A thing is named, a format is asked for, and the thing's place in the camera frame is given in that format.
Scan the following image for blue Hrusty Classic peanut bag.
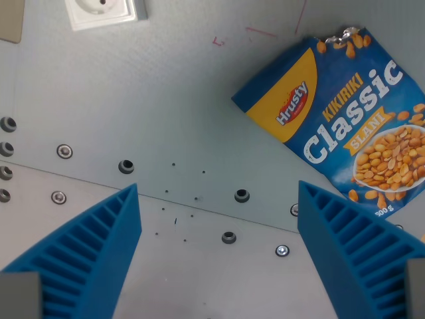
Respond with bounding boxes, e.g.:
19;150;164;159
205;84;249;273
230;26;425;243

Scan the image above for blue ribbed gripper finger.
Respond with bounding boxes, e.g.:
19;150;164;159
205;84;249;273
297;179;425;319
0;182;143;319

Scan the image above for white wall power socket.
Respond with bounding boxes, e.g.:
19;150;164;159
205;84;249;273
64;0;149;32

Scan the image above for beige flat panel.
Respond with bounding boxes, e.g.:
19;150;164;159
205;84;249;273
0;0;25;45

